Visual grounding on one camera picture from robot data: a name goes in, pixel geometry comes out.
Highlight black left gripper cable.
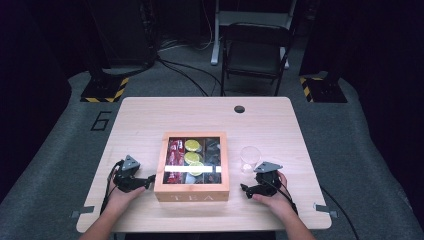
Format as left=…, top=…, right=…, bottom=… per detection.
left=99, top=159, right=125, bottom=215

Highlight black floor cable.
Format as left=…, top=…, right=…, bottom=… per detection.
left=155, top=55, right=224, bottom=98

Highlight black yellow striped stand base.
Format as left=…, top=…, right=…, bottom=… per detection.
left=80, top=76, right=130, bottom=104
left=298, top=76, right=349, bottom=104

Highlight grey table clamp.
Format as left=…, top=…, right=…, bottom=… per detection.
left=70, top=205, right=96, bottom=220
left=312, top=202, right=339, bottom=219

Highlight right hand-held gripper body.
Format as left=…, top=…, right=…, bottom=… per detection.
left=253, top=161, right=284, bottom=198

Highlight pile of red stick packets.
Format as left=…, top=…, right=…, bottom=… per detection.
left=165, top=137, right=186, bottom=185

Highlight wooden box with glass lid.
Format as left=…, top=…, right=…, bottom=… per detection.
left=153, top=130, right=231, bottom=203

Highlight white cable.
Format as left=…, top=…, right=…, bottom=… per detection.
left=159, top=0, right=215, bottom=53

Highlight grey floor mat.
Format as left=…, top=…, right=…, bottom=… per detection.
left=0, top=70, right=424, bottom=240

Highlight person's right hand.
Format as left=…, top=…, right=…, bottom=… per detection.
left=252, top=170, right=297, bottom=218

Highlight green round capsule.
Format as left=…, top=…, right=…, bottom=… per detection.
left=184, top=139, right=202, bottom=153
left=188, top=161, right=205, bottom=177
left=183, top=151, right=202, bottom=166

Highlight person's left hand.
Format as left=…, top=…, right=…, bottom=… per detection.
left=105, top=184, right=148, bottom=214

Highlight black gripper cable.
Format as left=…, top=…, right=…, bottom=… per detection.
left=262, top=179, right=300, bottom=215
left=99, top=159, right=125, bottom=215

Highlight dark cabinet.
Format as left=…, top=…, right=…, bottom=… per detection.
left=87, top=0, right=158, bottom=69

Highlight thin black cable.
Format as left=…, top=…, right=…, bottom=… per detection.
left=319, top=185, right=362, bottom=240

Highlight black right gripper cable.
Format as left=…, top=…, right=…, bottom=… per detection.
left=262, top=179, right=300, bottom=215

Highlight white desk frame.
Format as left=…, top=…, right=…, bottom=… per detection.
left=210, top=0, right=298, bottom=70

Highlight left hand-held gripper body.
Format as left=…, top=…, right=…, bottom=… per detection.
left=113, top=154, right=148, bottom=194

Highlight pile of dark sachets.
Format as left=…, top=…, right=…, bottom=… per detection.
left=203, top=137, right=222, bottom=184

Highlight black folding chair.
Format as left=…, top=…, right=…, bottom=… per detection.
left=219, top=22, right=295, bottom=97

